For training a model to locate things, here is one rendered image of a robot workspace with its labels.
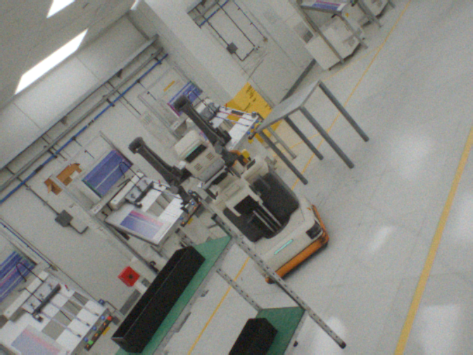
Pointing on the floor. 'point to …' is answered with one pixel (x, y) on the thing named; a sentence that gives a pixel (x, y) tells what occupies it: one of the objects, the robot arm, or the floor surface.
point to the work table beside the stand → (279, 113)
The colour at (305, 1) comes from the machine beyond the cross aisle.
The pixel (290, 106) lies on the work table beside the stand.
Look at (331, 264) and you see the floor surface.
